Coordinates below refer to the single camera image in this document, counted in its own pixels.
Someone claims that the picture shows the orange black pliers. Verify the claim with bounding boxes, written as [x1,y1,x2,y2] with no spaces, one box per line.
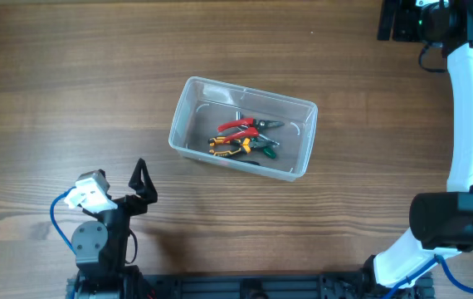
[208,136,276,158]

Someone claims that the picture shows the black red precision screwdriver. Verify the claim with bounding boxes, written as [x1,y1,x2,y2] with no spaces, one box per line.
[240,160,261,166]

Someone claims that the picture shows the silver socket wrench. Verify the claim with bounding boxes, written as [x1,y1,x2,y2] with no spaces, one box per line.
[236,110,280,146]

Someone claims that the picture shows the red handled snips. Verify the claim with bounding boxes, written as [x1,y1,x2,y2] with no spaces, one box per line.
[217,118,285,143]

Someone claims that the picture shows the green handled screwdriver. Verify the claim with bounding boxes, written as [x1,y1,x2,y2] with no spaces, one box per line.
[263,146,276,159]

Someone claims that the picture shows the clear plastic container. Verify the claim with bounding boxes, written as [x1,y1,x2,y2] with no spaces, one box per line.
[168,77,318,181]

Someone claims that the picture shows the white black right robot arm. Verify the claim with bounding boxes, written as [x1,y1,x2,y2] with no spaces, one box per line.
[364,0,473,297]

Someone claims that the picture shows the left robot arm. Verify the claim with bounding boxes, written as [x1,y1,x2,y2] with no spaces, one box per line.
[65,159,158,299]

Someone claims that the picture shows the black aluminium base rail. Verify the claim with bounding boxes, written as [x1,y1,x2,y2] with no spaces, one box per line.
[65,272,436,299]

